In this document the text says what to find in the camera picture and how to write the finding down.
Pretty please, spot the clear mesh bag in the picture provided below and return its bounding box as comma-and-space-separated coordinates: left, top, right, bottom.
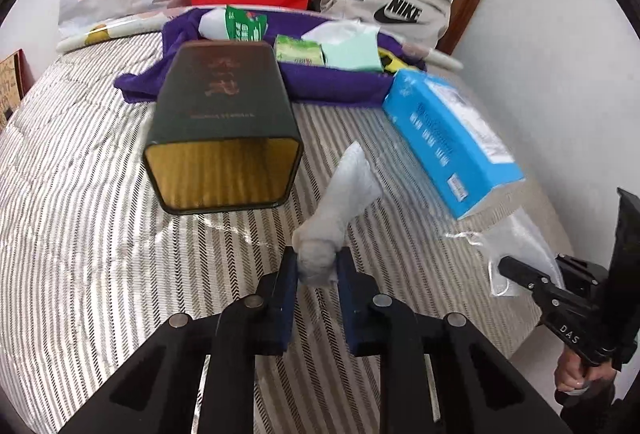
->
446, 207, 565, 297

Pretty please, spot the white sock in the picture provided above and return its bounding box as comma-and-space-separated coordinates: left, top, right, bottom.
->
292, 141, 382, 287

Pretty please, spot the blue tissue pack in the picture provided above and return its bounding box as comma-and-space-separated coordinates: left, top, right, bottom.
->
383, 68, 525, 220

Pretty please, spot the dark green tin box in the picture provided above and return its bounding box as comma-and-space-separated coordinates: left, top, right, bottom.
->
142, 40, 304, 215

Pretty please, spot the yellow drawstring pouch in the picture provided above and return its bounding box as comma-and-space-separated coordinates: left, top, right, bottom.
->
378, 47, 416, 75

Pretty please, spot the light green wipes packet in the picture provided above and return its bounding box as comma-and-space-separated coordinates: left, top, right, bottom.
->
273, 35, 324, 66

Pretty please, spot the person's right hand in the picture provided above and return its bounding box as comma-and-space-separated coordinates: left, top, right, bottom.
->
554, 346, 617, 393

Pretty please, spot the striped mattress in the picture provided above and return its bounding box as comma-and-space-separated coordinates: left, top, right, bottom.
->
1, 33, 570, 433

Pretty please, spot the white sponge block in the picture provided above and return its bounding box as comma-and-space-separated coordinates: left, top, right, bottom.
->
198, 8, 230, 40

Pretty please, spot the patterned brown gift box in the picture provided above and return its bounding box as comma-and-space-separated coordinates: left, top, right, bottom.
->
0, 49, 29, 128

